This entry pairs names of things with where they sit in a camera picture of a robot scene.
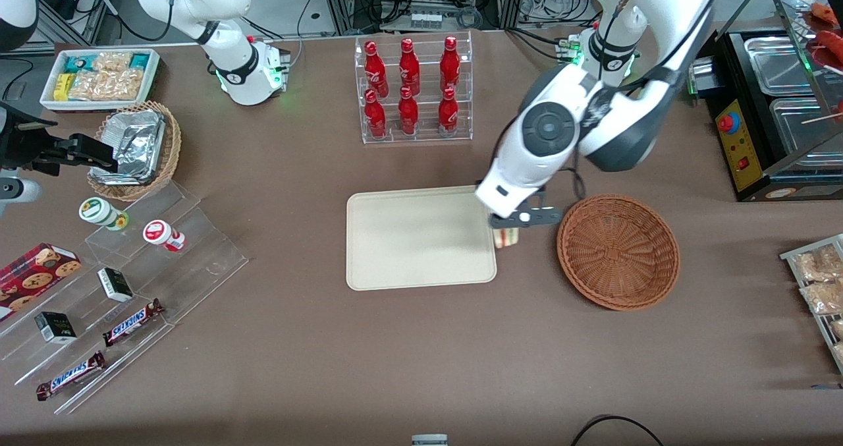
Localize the small black box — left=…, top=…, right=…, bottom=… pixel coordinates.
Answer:
left=34, top=311, right=78, bottom=345
left=97, top=267, right=134, bottom=303

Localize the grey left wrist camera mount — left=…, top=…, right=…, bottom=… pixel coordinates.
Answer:
left=489, top=205, right=562, bottom=231

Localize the brown round wicker basket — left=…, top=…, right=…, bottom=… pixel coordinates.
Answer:
left=557, top=194, right=680, bottom=312

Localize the red cookie box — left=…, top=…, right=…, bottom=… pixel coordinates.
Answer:
left=0, top=242, right=83, bottom=322

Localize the tan wicker basket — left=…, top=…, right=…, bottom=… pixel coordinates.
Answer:
left=87, top=101, right=182, bottom=202

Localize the white rectangular snack bin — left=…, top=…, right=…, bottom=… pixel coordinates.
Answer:
left=40, top=48, right=162, bottom=113

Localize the green lid yogurt cup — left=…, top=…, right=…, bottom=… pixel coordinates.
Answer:
left=78, top=197, right=130, bottom=232

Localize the silver foil container stack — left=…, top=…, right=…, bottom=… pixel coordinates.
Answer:
left=90, top=109, right=166, bottom=185

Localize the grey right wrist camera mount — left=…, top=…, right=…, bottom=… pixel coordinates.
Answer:
left=0, top=177, right=42, bottom=204

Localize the clear acrylic bottle rack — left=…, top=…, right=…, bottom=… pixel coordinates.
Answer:
left=354, top=30, right=474, bottom=145

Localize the clear pastry bag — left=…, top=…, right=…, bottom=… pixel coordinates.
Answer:
left=793, top=244, right=843, bottom=283
left=800, top=280, right=843, bottom=316

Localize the red cola bottle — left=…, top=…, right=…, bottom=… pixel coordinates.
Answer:
left=364, top=40, right=389, bottom=98
left=437, top=87, right=460, bottom=138
left=397, top=86, right=420, bottom=136
left=398, top=38, right=422, bottom=96
left=439, top=36, right=462, bottom=94
left=364, top=89, right=388, bottom=139

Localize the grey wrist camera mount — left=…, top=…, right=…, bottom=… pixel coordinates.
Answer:
left=0, top=177, right=42, bottom=204
left=489, top=205, right=562, bottom=231

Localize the tray of packaged snacks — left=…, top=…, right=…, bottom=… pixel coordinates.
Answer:
left=780, top=234, right=843, bottom=375

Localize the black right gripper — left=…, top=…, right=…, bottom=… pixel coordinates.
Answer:
left=0, top=102, right=120, bottom=175

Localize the beige plastic tray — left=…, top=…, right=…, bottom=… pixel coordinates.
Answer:
left=346, top=185, right=498, bottom=292

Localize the clear cracker bag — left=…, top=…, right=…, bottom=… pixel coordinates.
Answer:
left=68, top=69, right=144, bottom=101
left=92, top=52, right=134, bottom=73

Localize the clear acrylic step shelf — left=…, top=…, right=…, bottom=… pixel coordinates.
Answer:
left=0, top=181, right=250, bottom=416

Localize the black hot dog machine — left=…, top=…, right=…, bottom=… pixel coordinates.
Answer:
left=688, top=0, right=843, bottom=203

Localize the black floor cable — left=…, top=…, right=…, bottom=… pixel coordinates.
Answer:
left=570, top=415, right=666, bottom=446

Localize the snickers chocolate bar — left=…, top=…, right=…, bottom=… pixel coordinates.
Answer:
left=36, top=350, right=107, bottom=402
left=102, top=298, right=166, bottom=348

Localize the red lid yogurt cup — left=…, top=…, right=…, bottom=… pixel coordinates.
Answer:
left=142, top=219, right=187, bottom=253

